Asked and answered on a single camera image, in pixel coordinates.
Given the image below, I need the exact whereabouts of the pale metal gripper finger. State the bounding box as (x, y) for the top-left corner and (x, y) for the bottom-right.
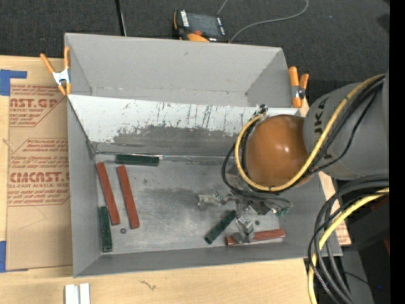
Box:
(233, 217), (254, 244)
(197, 192), (230, 212)

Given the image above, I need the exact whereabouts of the grey metal bin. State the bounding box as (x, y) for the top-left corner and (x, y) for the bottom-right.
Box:
(64, 32), (344, 278)

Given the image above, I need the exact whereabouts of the dark green flat block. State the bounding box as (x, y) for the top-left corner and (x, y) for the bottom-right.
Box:
(98, 205), (114, 253)
(204, 209), (237, 246)
(115, 154), (160, 167)

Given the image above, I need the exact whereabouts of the red-brown flat block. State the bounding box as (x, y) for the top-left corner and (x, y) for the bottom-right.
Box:
(116, 165), (140, 230)
(225, 228), (287, 247)
(95, 161), (122, 226)

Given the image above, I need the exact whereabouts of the brown cardboard board red print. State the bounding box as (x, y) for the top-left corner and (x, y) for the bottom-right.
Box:
(0, 54), (352, 274)

